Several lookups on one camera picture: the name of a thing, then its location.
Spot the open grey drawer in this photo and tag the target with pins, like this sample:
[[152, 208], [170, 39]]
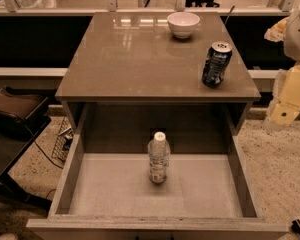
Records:
[[105, 193]]

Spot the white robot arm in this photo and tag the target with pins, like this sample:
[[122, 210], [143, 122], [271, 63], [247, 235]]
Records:
[[285, 105]]

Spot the wire mesh basket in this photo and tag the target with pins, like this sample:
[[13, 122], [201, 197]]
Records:
[[63, 141]]

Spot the grey cabinet with glossy top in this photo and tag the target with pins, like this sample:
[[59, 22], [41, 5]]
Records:
[[133, 57]]

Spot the white ceramic bowl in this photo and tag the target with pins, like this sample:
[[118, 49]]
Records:
[[183, 24]]

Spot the dark blue soda can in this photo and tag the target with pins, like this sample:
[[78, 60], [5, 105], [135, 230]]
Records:
[[218, 58]]

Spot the clear plastic water bottle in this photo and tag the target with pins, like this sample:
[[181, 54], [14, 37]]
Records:
[[158, 152]]

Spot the dark brown chair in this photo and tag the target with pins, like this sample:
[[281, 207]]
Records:
[[22, 120]]

